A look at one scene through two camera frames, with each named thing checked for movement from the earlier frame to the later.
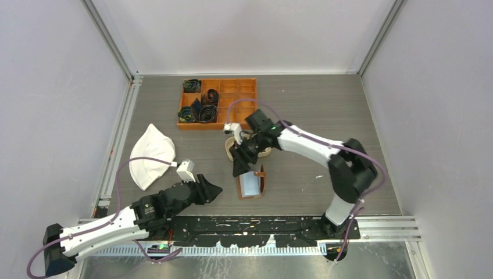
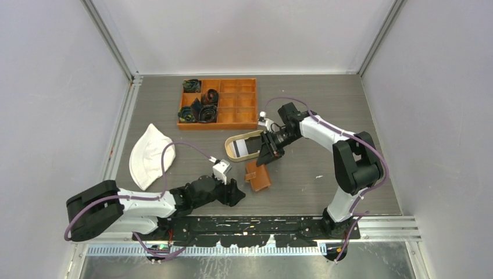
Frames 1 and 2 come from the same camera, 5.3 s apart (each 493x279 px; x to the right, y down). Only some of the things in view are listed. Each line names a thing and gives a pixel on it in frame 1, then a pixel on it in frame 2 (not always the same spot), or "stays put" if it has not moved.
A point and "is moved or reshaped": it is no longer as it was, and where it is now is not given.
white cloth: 151,142 stays put
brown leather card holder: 262,174 is moved or reshaped
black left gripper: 207,192 -> 231,193
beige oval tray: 245,135 stays put
